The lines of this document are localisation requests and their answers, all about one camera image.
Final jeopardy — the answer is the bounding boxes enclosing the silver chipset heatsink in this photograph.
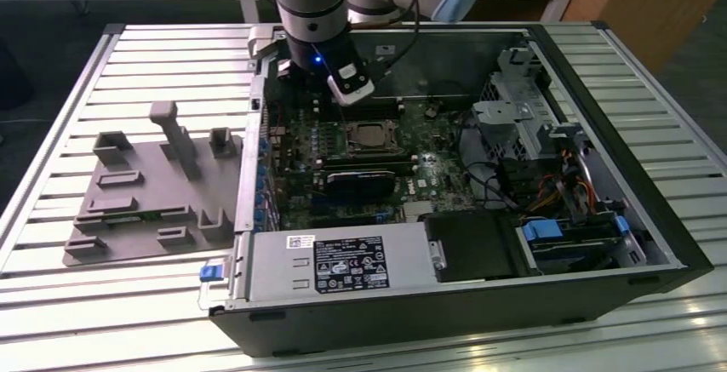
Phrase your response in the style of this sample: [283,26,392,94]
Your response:
[403,200,436,218]

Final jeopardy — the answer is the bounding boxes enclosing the black camera cable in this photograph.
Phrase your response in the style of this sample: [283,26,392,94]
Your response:
[368,0,424,79]

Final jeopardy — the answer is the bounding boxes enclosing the green RAM stick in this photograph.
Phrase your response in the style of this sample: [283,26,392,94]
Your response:
[98,214,172,224]

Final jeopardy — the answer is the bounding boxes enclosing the metal drive cage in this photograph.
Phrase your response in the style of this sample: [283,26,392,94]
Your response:
[471,48,585,160]

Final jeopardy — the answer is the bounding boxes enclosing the grey parts rack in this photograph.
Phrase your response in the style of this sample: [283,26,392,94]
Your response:
[61,101,245,269]

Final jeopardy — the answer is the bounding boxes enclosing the black PC case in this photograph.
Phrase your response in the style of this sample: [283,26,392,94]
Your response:
[206,20,715,358]

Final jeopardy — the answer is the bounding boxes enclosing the CPU socket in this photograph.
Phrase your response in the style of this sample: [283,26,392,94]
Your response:
[344,120,403,155]

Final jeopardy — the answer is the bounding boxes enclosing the black graphics card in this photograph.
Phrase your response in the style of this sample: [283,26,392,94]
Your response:
[323,169,397,199]

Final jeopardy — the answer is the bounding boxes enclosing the green motherboard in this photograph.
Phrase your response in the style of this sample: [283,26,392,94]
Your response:
[261,97,501,232]

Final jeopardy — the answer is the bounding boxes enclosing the hard disk in blue carrier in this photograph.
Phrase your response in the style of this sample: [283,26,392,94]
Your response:
[516,216,625,275]

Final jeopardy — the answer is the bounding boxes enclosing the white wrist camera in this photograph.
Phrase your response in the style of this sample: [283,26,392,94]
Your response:
[325,63,377,107]

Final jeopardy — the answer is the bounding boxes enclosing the silver power supply unit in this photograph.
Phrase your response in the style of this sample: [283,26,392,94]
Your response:
[225,220,439,305]

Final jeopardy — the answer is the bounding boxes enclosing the wooden cabinet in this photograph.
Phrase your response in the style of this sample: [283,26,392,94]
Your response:
[595,0,727,75]

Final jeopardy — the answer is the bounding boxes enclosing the yellow orange power wires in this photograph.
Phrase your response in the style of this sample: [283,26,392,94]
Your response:
[524,174,597,215]

